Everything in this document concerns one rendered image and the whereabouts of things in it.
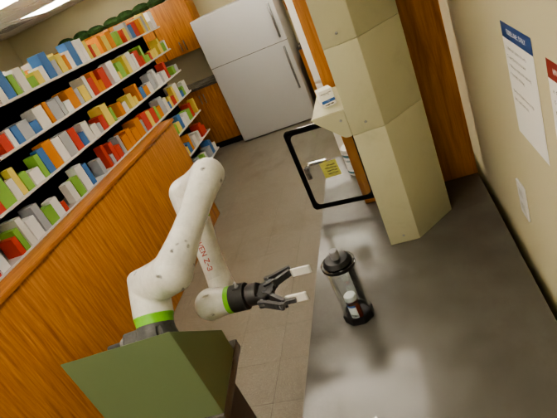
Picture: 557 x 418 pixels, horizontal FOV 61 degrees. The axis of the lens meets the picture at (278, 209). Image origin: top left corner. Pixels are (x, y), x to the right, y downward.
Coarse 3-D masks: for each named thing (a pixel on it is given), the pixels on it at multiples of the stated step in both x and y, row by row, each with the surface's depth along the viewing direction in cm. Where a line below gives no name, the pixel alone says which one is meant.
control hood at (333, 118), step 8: (336, 88) 181; (336, 96) 172; (336, 104) 163; (320, 112) 163; (328, 112) 159; (336, 112) 157; (344, 112) 157; (312, 120) 159; (320, 120) 159; (328, 120) 158; (336, 120) 158; (344, 120) 158; (328, 128) 160; (336, 128) 159; (344, 128) 159; (344, 136) 160
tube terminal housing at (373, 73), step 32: (384, 32) 150; (352, 64) 148; (384, 64) 152; (352, 96) 153; (384, 96) 154; (416, 96) 163; (352, 128) 159; (384, 128) 157; (416, 128) 166; (384, 160) 163; (416, 160) 168; (384, 192) 169; (416, 192) 171; (384, 224) 176; (416, 224) 174
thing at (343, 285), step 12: (348, 252) 147; (348, 264) 141; (336, 276) 142; (348, 276) 142; (336, 288) 145; (348, 288) 144; (360, 288) 146; (348, 300) 146; (360, 300) 147; (348, 312) 149; (360, 312) 148
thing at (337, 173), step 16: (320, 128) 194; (304, 144) 200; (320, 144) 199; (336, 144) 197; (352, 144) 195; (304, 160) 205; (320, 160) 203; (336, 160) 201; (352, 160) 199; (320, 176) 207; (336, 176) 205; (352, 176) 203; (320, 192) 211; (336, 192) 209; (352, 192) 207; (368, 192) 205
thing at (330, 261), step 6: (330, 252) 142; (336, 252) 142; (342, 252) 145; (330, 258) 145; (336, 258) 143; (342, 258) 143; (348, 258) 142; (324, 264) 144; (330, 264) 143; (336, 264) 141; (342, 264) 141; (330, 270) 142; (336, 270) 141
